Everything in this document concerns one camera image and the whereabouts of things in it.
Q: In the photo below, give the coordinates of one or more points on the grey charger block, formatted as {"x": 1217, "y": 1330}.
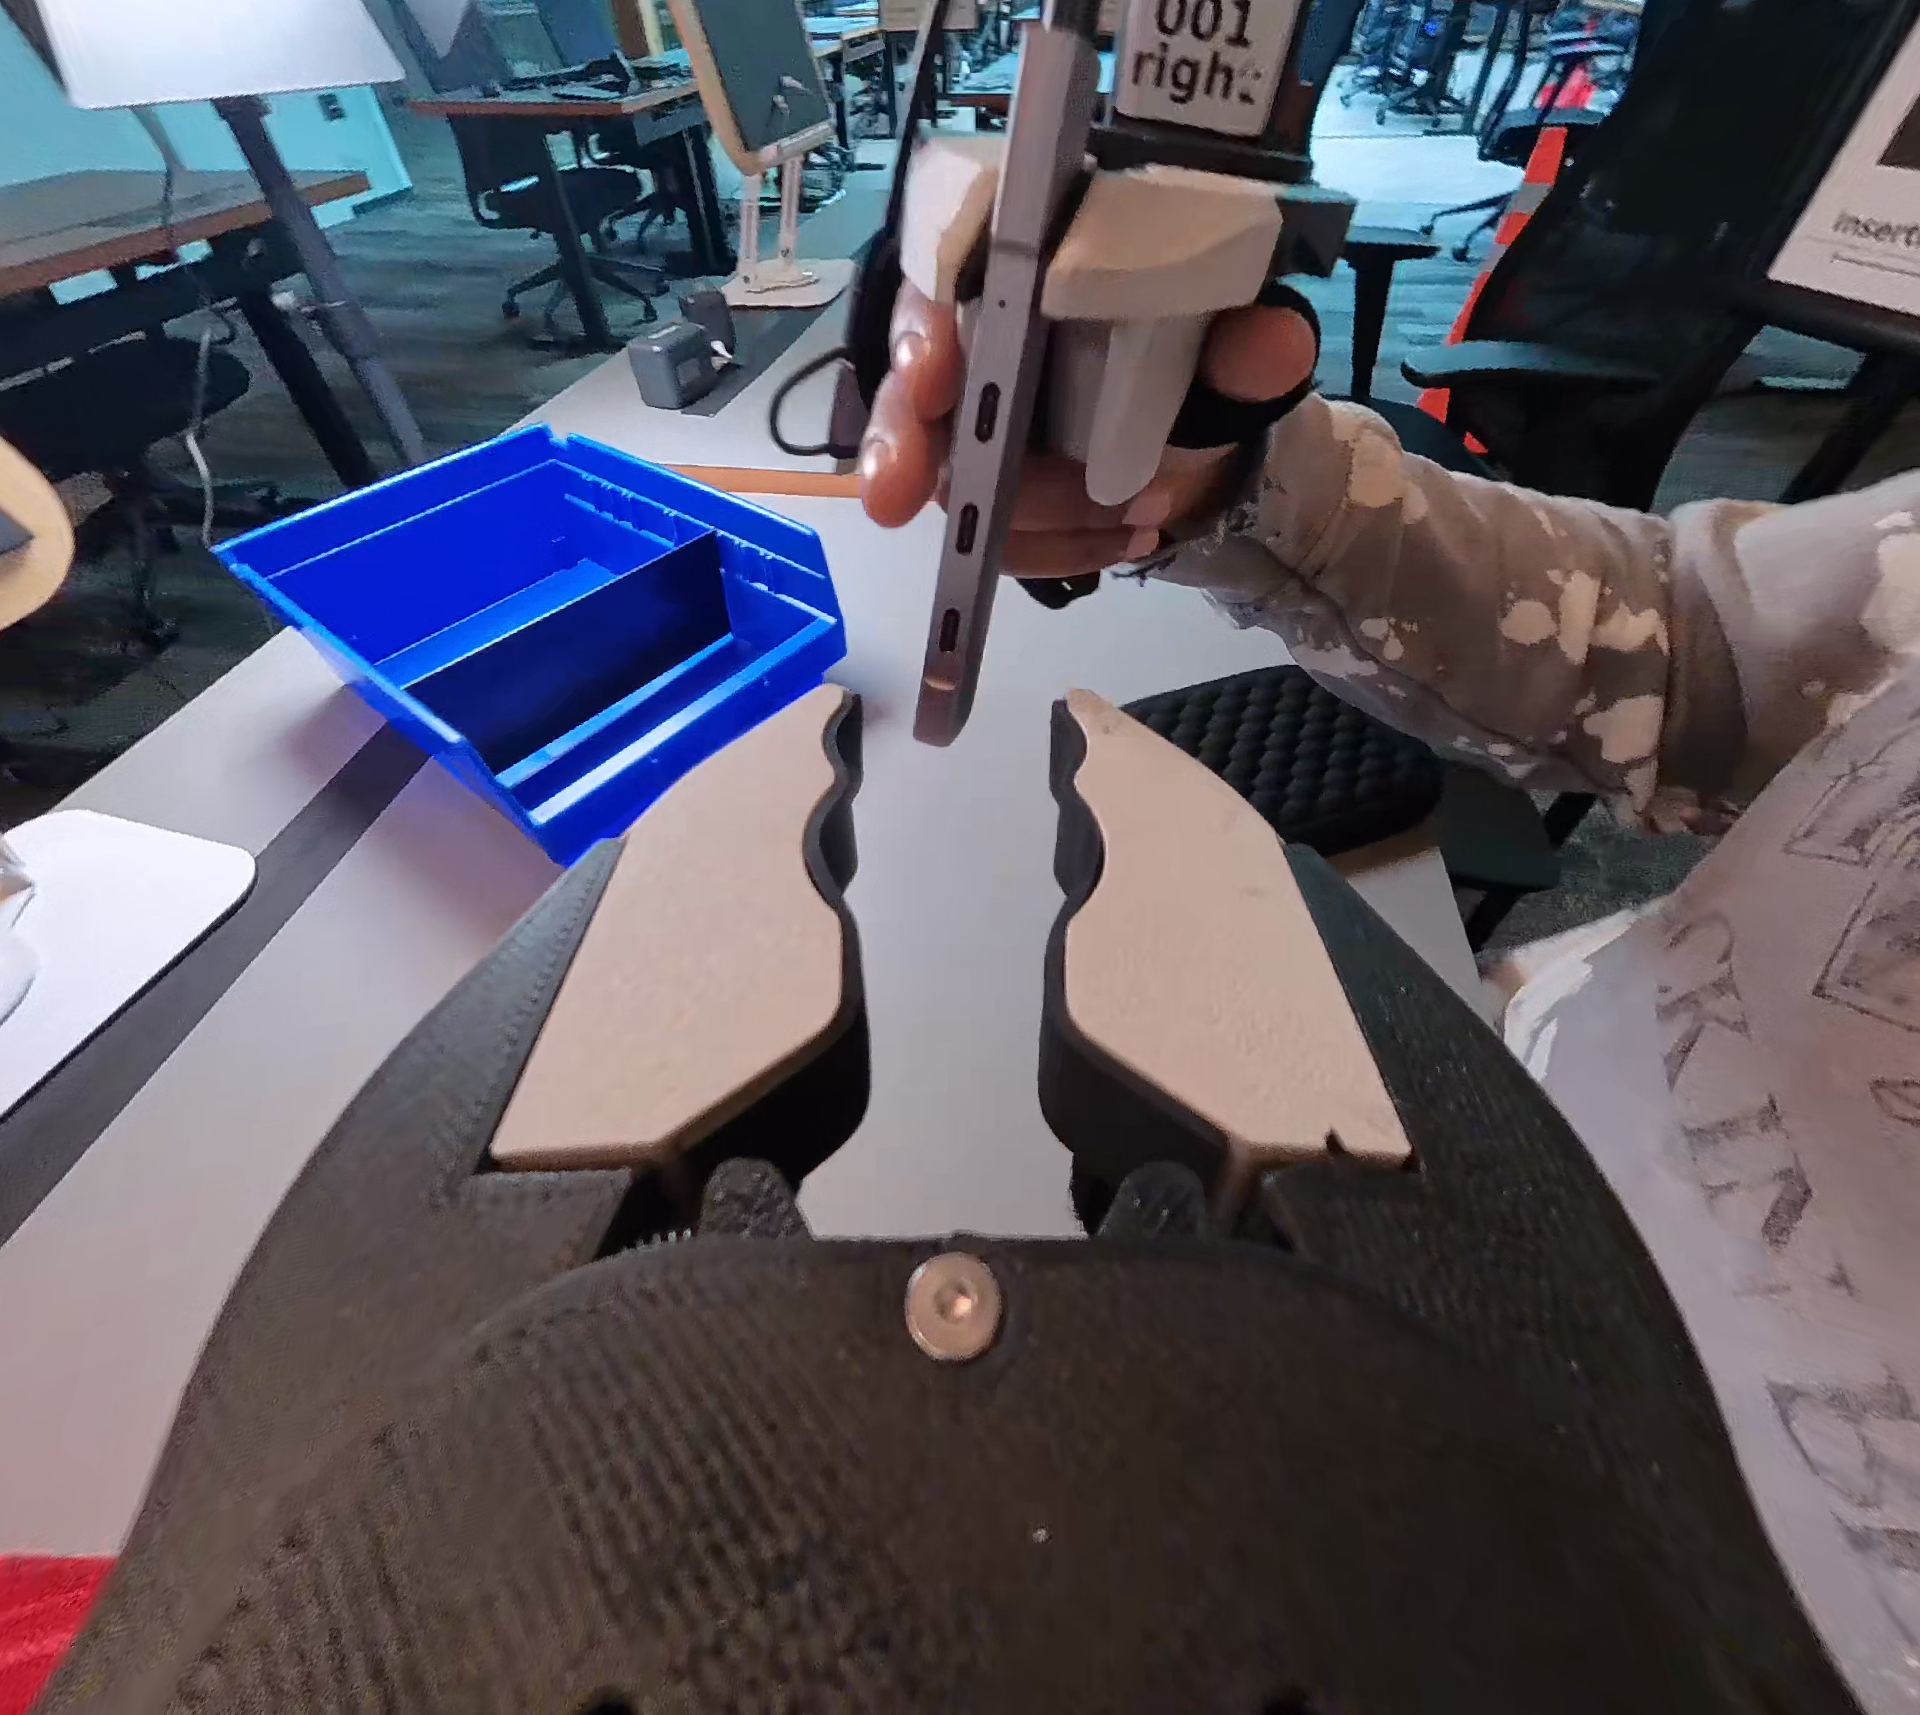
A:
{"x": 674, "y": 364}

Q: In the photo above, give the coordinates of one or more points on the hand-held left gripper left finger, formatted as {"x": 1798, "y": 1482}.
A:
{"x": 690, "y": 980}

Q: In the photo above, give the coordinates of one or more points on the white light panel on stand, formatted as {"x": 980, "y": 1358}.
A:
{"x": 195, "y": 20}

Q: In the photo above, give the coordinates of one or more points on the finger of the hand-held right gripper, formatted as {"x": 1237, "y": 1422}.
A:
{"x": 1170, "y": 244}
{"x": 945, "y": 214}

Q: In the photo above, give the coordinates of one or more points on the red plastic bin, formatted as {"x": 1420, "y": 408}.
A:
{"x": 44, "y": 1639}

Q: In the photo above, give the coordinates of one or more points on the row of office chairs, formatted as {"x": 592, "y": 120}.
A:
{"x": 1411, "y": 20}

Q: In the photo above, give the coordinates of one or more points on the black mesh office chair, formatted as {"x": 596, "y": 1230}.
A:
{"x": 1694, "y": 170}

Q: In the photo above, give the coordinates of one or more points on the blue plastic bin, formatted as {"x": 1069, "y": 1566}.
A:
{"x": 330, "y": 560}

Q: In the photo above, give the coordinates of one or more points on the person's right forearm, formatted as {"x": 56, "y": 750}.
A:
{"x": 1501, "y": 606}

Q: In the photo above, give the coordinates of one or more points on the wooden desk black legs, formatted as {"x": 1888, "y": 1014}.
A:
{"x": 181, "y": 222}
{"x": 571, "y": 102}

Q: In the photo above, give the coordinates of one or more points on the person's right hand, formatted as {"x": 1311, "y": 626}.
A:
{"x": 909, "y": 424}

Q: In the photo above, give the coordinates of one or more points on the white framed sign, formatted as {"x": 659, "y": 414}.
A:
{"x": 1861, "y": 230}

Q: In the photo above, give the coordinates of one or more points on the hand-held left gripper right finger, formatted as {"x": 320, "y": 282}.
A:
{"x": 1214, "y": 980}

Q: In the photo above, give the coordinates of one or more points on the grey USB hub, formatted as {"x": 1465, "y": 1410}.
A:
{"x": 1029, "y": 184}

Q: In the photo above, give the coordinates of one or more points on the wooden tablet stand white base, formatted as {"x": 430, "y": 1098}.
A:
{"x": 773, "y": 278}

